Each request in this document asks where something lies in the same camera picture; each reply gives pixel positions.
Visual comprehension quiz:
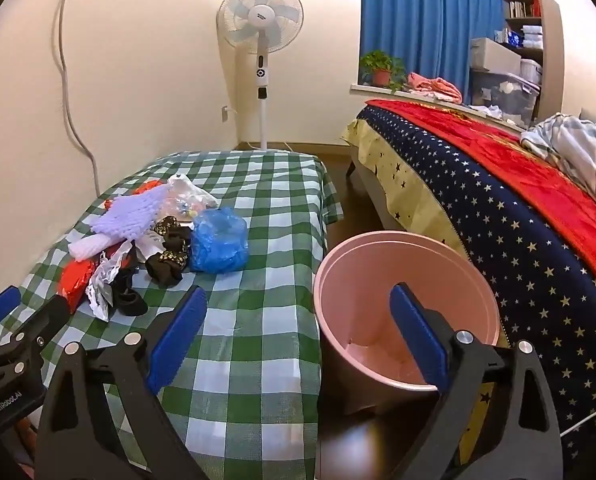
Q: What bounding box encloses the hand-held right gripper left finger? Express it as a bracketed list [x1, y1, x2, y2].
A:
[35, 285, 211, 480]

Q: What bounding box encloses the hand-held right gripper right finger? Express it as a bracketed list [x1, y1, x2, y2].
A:
[389, 282, 564, 480]

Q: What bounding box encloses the pink plastic bin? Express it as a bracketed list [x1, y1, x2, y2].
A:
[313, 230, 503, 416]

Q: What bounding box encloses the red crumpled wrapper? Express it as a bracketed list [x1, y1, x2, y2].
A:
[60, 259, 98, 311]

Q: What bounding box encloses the black cloth piece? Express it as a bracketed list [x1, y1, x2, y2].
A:
[112, 275, 148, 317]

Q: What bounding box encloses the silver foil wrapper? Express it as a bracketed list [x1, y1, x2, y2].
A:
[86, 240, 138, 322]

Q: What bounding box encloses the black gold-patterned cloth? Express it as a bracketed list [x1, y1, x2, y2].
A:
[145, 215, 195, 288]

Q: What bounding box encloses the blue plastic bag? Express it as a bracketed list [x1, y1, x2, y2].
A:
[190, 206, 249, 273]

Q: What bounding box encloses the bed with starry blanket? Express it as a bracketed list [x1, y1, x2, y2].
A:
[355, 105, 596, 466]

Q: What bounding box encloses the clear plastic bag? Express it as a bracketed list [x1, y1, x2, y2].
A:
[167, 174, 219, 223]

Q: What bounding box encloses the yellow star bed sheet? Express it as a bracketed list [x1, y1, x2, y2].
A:
[340, 119, 511, 468]

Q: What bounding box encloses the green checkered tablecloth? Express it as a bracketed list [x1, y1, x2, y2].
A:
[15, 150, 343, 480]

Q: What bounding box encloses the red blanket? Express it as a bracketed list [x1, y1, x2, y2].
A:
[365, 99, 596, 311]

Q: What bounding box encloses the pink folded cloth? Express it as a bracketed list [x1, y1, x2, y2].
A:
[407, 72, 464, 106]

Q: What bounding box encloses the clear storage bin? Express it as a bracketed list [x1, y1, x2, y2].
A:
[469, 67, 541, 126]

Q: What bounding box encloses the potted green plant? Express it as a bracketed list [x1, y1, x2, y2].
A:
[359, 50, 409, 95]

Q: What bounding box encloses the white plastic container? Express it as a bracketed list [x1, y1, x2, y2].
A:
[520, 58, 544, 86]

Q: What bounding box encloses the white cardboard box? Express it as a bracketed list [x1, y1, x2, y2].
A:
[470, 37, 523, 77]

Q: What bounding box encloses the blue curtain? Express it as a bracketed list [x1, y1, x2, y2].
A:
[360, 0, 509, 106]

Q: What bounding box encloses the wooden bookshelf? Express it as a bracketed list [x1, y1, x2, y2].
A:
[500, 0, 546, 61]

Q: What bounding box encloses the grey wall cable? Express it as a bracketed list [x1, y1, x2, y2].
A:
[58, 0, 101, 196]

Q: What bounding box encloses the white pedestal fan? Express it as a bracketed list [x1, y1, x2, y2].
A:
[217, 0, 305, 152]

